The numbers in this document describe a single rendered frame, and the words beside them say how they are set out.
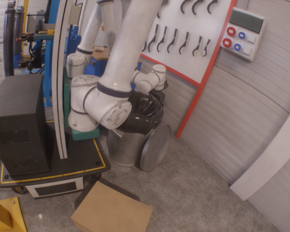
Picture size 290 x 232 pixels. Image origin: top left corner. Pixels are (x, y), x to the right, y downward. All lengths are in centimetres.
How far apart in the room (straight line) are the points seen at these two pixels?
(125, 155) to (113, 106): 93
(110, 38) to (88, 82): 52
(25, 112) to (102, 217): 75
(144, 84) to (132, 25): 37
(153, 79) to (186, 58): 125
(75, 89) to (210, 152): 180
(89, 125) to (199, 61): 155
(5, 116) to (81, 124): 42
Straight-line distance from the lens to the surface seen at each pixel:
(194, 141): 214
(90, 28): 128
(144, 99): 151
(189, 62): 202
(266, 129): 180
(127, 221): 102
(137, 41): 57
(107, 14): 113
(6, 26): 305
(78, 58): 115
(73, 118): 82
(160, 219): 142
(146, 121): 115
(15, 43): 440
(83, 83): 69
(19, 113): 81
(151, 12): 59
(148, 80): 84
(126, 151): 140
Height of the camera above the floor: 127
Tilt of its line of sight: 31 degrees down
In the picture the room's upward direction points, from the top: 18 degrees clockwise
